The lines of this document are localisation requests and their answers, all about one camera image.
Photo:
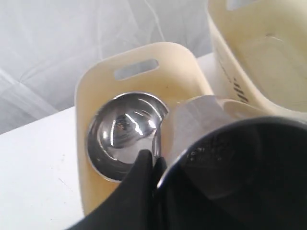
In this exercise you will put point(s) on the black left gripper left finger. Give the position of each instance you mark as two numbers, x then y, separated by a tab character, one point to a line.
128	207

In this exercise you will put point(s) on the steel bowl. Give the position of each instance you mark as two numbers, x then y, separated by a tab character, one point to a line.
120	129

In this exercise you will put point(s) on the steel mug inside bin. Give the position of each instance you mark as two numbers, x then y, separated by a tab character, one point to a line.
250	163

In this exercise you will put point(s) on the cream bin circle mark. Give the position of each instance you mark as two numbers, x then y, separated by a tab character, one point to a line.
167	70

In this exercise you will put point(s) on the cream bin triangle mark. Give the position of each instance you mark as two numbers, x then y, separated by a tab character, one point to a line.
261	52

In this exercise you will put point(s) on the white curtain backdrop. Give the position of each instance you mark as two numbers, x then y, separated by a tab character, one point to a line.
47	45

